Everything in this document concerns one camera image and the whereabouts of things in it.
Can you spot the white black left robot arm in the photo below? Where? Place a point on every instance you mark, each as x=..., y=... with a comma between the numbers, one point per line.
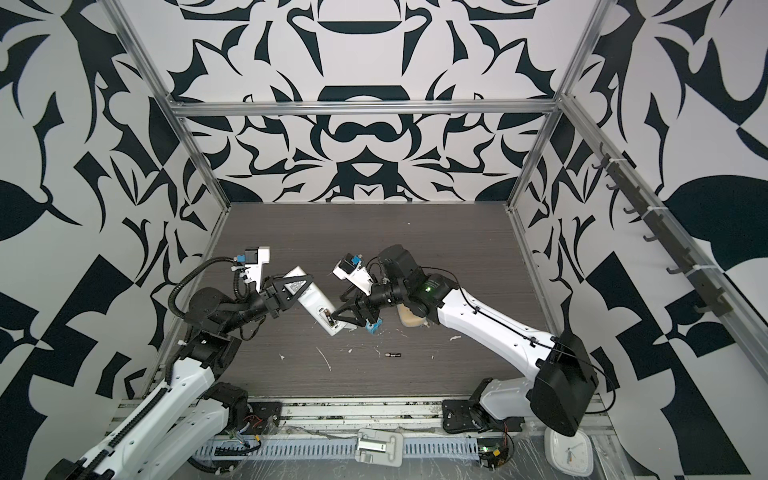
x=191, y=404

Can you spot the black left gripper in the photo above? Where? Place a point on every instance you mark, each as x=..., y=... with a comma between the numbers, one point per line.
x=275, y=296

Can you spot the white remote control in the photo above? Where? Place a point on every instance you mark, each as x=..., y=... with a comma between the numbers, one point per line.
x=313, y=300

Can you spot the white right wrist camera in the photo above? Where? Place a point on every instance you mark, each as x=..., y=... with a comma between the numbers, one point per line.
x=352, y=269

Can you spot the white square clock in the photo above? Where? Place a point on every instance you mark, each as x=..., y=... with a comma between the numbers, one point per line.
x=571, y=455

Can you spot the black coat hook rack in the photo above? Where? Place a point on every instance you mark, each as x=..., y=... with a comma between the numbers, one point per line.
x=667, y=231

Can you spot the small green circuit board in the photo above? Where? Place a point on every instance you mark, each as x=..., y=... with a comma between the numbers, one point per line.
x=495, y=452

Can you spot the wooden board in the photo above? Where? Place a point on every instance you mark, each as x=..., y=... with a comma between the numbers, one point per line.
x=409, y=319

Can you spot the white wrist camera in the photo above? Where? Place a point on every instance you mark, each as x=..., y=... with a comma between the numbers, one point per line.
x=249, y=266
x=352, y=269

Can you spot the blue owl toy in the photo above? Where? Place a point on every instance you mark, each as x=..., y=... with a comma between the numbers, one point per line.
x=373, y=327

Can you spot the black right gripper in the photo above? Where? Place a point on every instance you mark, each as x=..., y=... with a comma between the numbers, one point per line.
x=361, y=305

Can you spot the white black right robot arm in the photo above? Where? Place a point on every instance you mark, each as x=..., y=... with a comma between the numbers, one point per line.
x=557, y=379

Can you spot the white mounting bracket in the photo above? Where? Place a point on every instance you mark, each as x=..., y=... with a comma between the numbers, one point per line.
x=378, y=447

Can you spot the white slotted cable duct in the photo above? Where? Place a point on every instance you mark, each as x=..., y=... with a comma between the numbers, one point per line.
x=455, y=448

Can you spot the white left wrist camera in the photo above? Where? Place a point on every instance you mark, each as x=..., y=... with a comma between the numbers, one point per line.
x=249, y=266

